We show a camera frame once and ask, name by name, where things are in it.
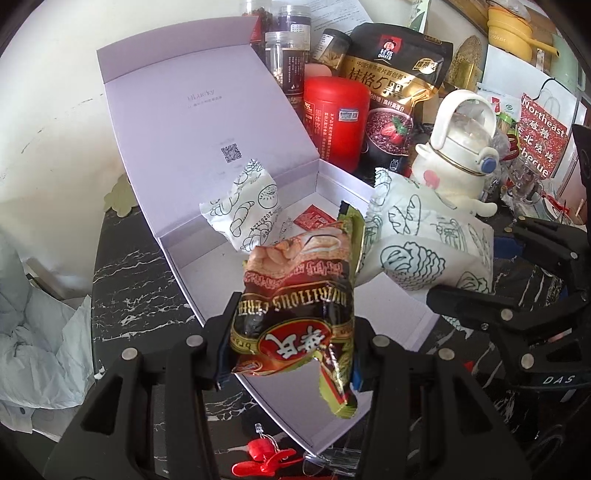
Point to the clear jar yellow snacks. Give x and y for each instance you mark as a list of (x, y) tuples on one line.
[(330, 48)]

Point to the clear jar purple label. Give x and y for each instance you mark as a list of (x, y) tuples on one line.
[(294, 19)]

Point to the black oat bag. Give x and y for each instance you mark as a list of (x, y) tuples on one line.
[(397, 69)]

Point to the clear jar red contents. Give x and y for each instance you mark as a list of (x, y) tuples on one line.
[(261, 18)]

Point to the brown cereal packet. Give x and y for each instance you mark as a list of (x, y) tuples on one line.
[(291, 314)]

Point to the red candy packet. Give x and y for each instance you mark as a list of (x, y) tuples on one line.
[(314, 218)]

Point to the white cartoon water bottle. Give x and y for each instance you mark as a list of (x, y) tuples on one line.
[(455, 152)]

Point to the light blue puffer jacket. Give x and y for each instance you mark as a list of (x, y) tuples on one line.
[(41, 350)]

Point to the white paper bag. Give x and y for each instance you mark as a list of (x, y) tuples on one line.
[(503, 69)]

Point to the mint green kettle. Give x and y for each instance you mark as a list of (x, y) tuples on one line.
[(565, 60)]

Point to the printed paper sheet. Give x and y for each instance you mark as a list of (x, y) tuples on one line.
[(339, 11)]

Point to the green white snack packet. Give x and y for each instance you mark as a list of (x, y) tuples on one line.
[(505, 105)]

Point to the white pastry packet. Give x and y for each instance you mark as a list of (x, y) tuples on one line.
[(244, 217), (415, 244)]

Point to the lavender gift box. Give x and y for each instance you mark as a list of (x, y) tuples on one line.
[(152, 124)]

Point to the red tin canister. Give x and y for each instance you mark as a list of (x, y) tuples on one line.
[(334, 124)]

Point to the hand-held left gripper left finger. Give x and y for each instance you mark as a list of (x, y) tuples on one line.
[(221, 364)]

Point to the red printed sign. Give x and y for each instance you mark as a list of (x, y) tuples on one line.
[(542, 134)]

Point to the clear jar brown label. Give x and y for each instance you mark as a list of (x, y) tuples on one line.
[(288, 64)]

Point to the green flower-shaped coaster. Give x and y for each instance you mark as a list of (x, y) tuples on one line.
[(119, 202)]

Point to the gold woven round mat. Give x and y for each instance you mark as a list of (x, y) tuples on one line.
[(466, 62)]

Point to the yellow pot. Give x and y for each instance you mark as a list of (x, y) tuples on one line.
[(512, 30)]

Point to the glass mug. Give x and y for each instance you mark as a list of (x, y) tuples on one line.
[(524, 184)]

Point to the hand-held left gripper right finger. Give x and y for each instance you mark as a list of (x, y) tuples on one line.
[(359, 376)]

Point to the small clear led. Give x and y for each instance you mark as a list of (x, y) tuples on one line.
[(259, 430)]

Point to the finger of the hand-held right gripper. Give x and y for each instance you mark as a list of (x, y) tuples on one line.
[(485, 314), (554, 240)]

